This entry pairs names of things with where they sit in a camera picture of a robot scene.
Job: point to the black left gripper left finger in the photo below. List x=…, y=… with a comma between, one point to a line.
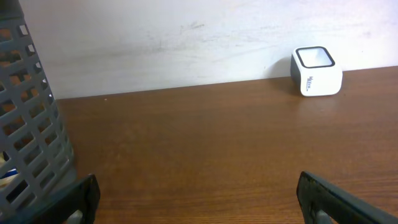
x=75, y=203

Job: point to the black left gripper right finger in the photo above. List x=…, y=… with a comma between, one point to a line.
x=323, y=202

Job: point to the white barcode scanner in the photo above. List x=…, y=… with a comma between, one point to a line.
x=315, y=71

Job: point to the grey plastic mesh basket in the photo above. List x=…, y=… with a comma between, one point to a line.
x=36, y=154

